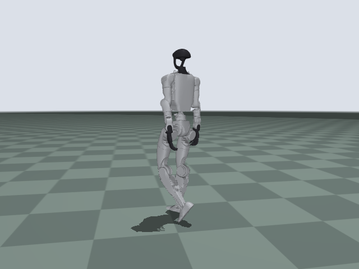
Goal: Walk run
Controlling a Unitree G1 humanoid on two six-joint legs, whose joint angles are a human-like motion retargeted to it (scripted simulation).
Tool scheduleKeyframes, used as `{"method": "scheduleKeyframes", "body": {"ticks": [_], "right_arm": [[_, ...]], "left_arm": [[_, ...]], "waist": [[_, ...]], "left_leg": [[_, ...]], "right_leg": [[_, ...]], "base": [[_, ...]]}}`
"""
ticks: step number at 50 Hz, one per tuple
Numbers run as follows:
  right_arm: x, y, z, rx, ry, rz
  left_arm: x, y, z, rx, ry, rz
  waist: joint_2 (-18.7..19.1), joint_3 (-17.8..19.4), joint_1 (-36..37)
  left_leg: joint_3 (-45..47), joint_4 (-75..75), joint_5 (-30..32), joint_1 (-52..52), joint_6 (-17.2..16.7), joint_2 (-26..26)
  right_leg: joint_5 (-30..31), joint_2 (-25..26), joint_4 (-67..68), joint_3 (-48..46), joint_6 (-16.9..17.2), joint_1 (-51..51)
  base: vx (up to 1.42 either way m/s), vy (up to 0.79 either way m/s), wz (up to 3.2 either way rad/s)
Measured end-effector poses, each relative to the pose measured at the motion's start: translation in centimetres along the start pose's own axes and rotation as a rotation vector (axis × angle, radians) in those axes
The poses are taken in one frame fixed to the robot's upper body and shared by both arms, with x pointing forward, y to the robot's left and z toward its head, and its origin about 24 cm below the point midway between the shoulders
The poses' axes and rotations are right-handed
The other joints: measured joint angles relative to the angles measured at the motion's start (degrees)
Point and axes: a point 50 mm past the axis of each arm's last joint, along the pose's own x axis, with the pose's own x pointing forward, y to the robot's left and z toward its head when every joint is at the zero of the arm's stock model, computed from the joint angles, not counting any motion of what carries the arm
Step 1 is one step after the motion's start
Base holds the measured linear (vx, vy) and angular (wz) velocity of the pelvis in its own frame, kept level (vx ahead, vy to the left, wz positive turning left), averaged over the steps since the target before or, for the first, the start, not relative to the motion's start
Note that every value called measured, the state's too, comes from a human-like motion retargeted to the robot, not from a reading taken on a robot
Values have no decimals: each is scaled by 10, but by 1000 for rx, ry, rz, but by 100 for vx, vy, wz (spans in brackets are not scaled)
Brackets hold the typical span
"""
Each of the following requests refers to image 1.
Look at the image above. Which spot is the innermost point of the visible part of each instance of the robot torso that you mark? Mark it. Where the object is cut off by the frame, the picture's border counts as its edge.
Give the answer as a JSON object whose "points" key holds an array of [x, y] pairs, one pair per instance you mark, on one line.
{"points": [[182, 100]]}

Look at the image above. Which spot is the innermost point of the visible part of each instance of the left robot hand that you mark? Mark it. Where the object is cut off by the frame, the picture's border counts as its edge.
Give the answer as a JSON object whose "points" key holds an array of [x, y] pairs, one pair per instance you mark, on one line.
{"points": [[169, 137]]}

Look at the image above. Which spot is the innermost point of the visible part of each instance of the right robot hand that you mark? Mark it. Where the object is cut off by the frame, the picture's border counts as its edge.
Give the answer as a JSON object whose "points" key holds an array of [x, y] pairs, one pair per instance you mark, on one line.
{"points": [[196, 139]]}

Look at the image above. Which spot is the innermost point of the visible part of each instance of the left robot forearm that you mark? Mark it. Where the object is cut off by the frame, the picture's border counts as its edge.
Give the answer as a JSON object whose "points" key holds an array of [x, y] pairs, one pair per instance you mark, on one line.
{"points": [[167, 113]]}

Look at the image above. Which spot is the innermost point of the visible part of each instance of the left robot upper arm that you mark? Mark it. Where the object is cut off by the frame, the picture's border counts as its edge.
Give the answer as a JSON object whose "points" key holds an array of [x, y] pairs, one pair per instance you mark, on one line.
{"points": [[167, 81]]}

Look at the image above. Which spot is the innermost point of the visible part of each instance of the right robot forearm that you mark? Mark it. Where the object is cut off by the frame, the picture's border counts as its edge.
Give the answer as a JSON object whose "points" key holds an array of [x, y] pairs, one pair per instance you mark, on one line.
{"points": [[197, 118]]}

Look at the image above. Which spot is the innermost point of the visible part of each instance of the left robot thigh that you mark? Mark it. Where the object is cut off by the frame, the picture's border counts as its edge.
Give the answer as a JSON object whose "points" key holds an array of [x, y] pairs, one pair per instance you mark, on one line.
{"points": [[163, 149]]}

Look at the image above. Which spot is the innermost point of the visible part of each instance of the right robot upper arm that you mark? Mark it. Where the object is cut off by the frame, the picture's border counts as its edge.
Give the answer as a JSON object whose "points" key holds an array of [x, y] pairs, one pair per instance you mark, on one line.
{"points": [[196, 93]]}

